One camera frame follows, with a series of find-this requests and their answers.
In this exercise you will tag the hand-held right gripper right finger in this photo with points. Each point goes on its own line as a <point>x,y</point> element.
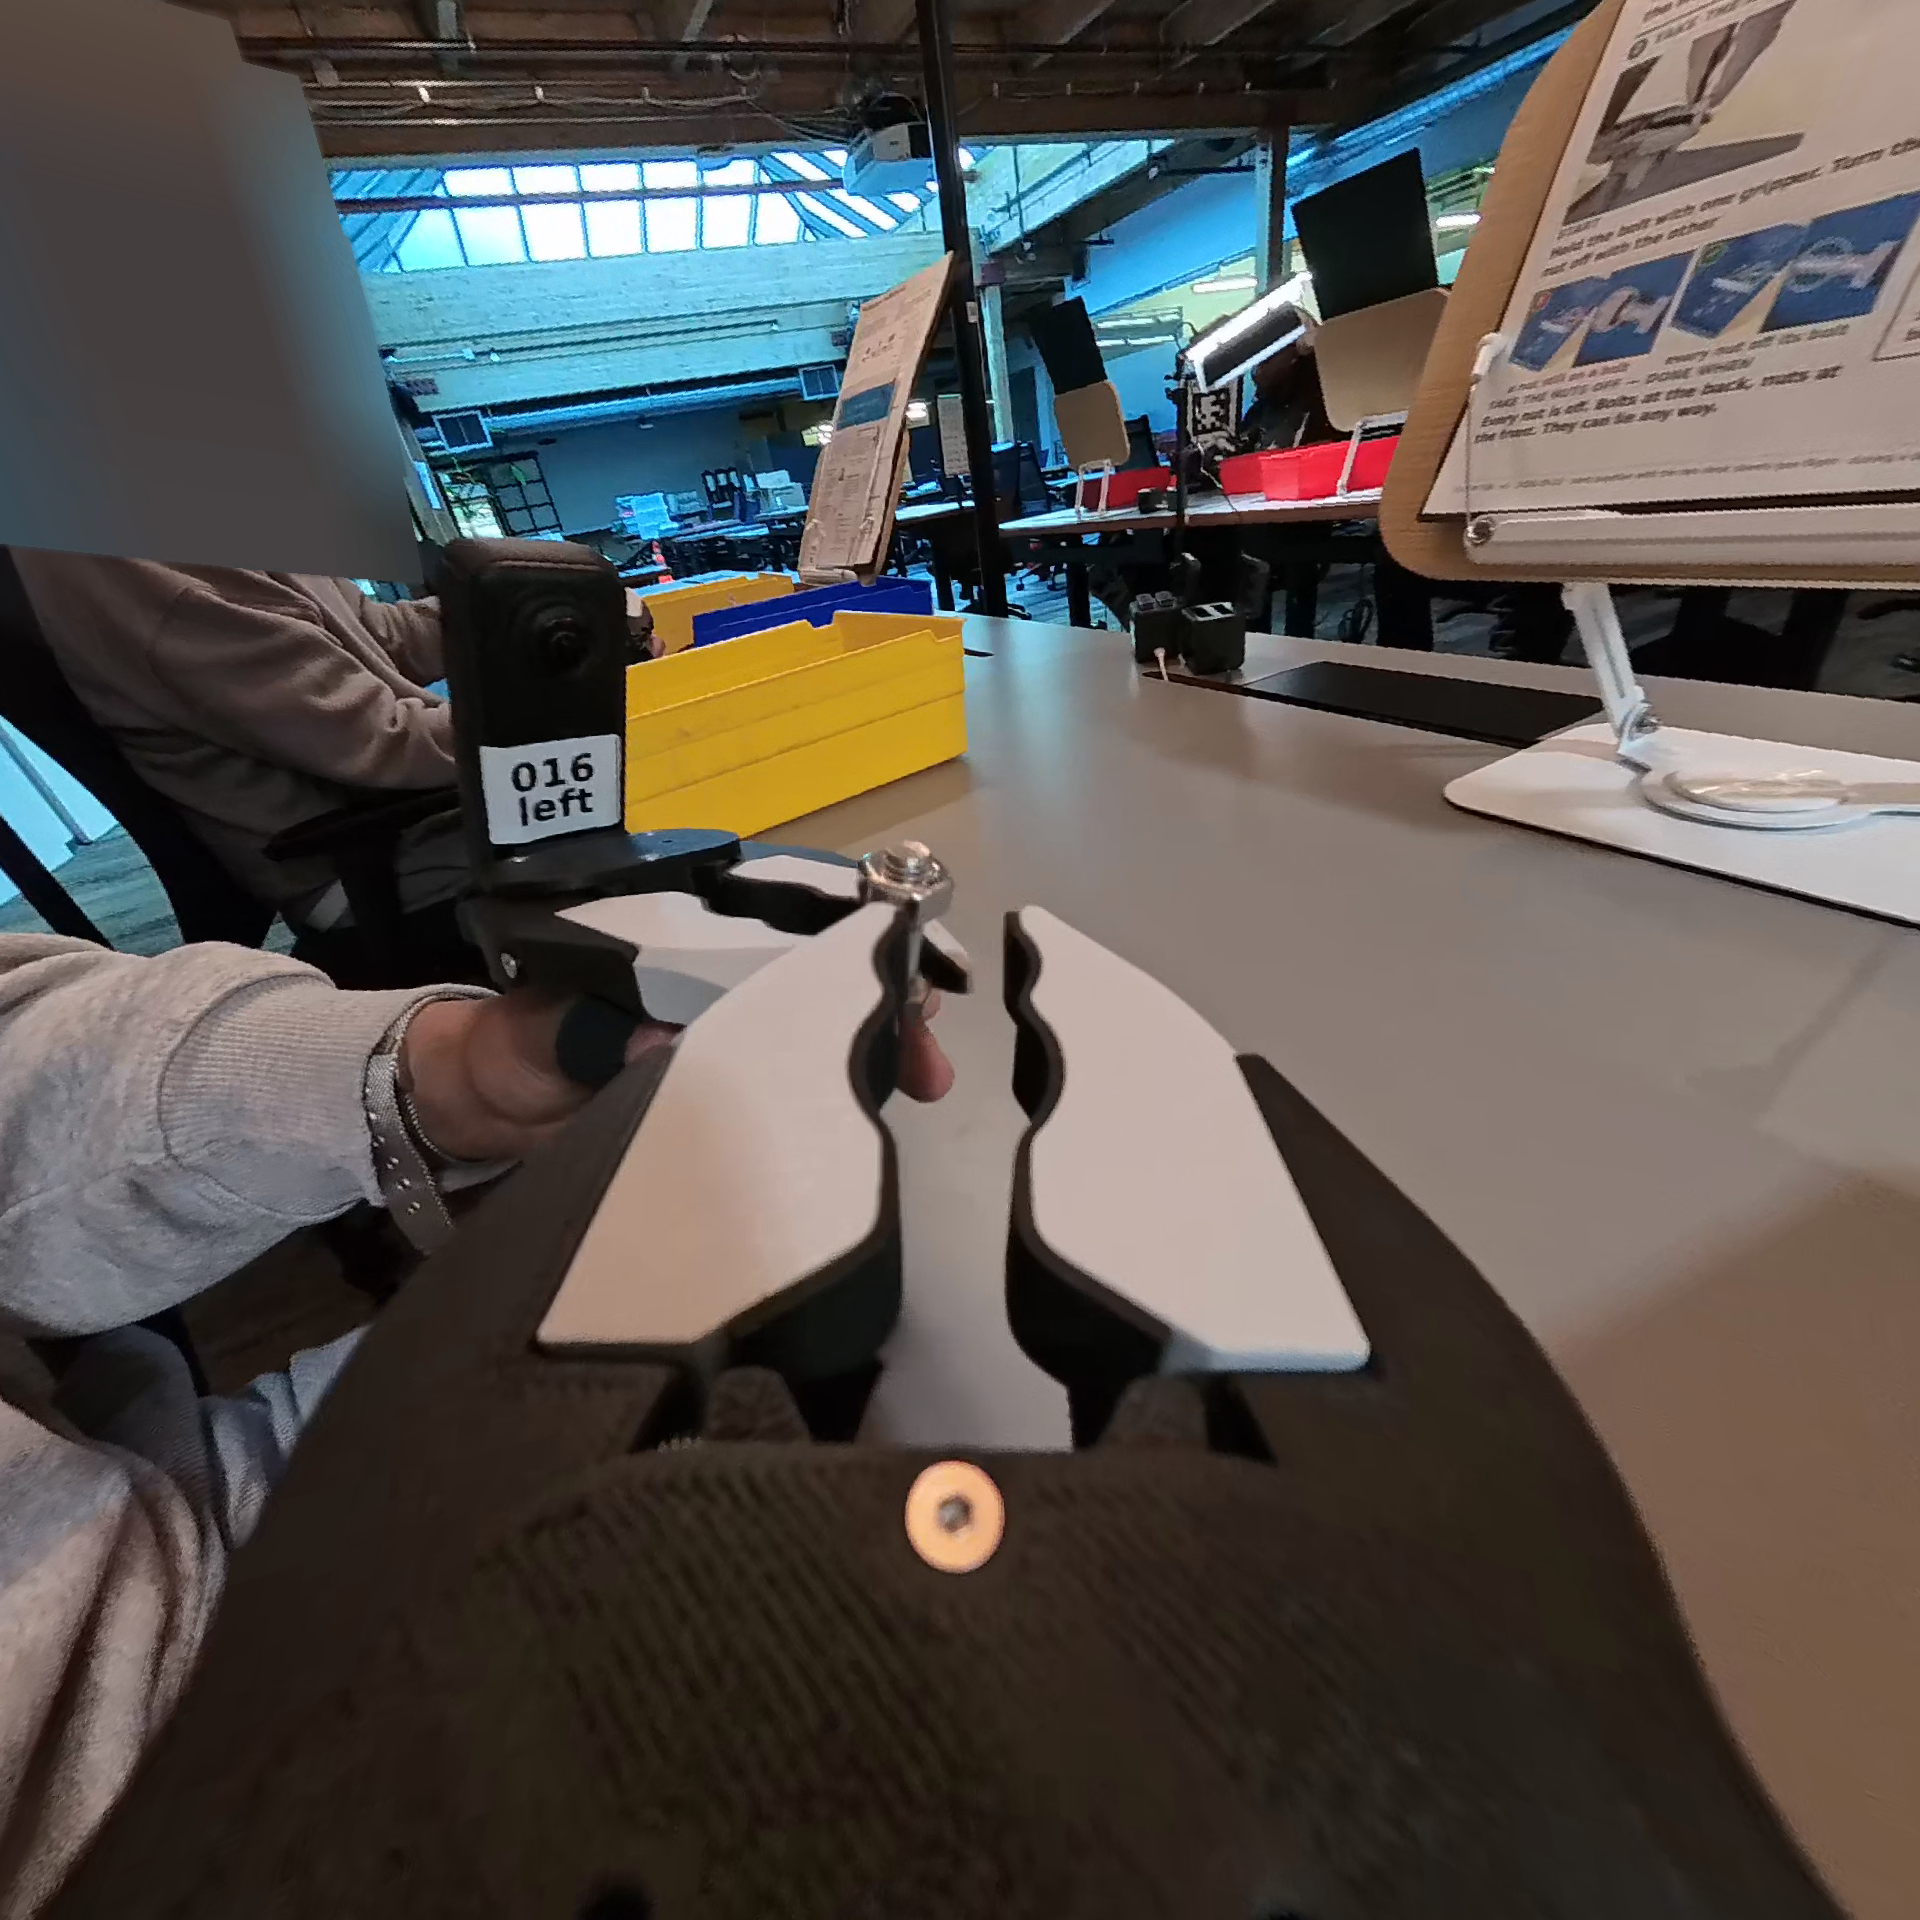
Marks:
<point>1171,1185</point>

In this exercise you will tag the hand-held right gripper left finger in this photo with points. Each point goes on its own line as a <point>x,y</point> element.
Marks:
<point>735,1170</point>

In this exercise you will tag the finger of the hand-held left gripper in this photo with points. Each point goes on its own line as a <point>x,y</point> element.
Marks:
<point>796,867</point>
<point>645,917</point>

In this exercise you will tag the metal hex nut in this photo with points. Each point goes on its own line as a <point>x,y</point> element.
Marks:
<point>900,886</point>

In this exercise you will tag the metal bolt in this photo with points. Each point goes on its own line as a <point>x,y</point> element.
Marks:
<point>914,960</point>

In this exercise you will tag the person's left forearm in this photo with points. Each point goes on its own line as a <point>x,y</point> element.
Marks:
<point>180,1108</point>

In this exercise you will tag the grey desk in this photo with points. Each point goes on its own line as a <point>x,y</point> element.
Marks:
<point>1349,960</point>

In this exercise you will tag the black desk mat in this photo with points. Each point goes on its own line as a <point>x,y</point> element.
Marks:
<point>1425,701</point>

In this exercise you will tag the desk lamp light bar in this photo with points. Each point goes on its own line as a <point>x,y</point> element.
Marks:
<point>1244,326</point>

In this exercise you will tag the person's left hand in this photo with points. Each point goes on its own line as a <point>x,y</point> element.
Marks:
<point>480,1078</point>

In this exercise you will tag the yellow plastic bin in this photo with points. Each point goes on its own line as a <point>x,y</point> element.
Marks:
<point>810,733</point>
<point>704,593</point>

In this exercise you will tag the black office chair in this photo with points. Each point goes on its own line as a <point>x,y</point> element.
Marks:
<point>346,838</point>

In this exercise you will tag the blue plastic bin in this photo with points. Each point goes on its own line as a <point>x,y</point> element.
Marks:
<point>810,609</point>

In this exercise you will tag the silver wristwatch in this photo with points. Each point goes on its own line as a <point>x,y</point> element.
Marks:
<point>394,1154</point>

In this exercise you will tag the black battery charger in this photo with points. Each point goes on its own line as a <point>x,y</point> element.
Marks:
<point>1212,638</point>
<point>1156,626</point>

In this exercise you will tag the brown cardboard instruction board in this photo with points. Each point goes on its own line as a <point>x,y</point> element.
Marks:
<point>885,404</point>

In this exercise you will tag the small pale document board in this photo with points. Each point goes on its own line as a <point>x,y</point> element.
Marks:
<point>1090,425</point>

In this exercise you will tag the black pillar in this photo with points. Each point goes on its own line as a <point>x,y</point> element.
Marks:
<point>961,300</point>

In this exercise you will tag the red plastic bin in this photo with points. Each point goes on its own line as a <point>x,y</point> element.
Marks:
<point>1328,468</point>
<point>1244,475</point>

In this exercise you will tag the wooden table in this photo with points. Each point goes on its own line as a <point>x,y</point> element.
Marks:
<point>1289,509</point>

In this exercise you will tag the black-and-white marker tag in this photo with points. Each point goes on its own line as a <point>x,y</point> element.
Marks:
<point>1212,416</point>

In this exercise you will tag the white ceiling projector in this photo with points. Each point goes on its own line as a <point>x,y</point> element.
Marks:
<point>889,153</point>

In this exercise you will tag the person's grey sweatshirt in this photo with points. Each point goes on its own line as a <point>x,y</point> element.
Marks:
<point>90,1576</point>

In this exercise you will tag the large pale document board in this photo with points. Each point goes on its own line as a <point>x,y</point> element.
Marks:
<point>1381,360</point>

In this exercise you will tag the wooden document board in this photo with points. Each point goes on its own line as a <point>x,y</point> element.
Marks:
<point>1475,322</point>

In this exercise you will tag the printed instruction sheet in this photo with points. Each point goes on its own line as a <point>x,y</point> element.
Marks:
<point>1724,224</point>

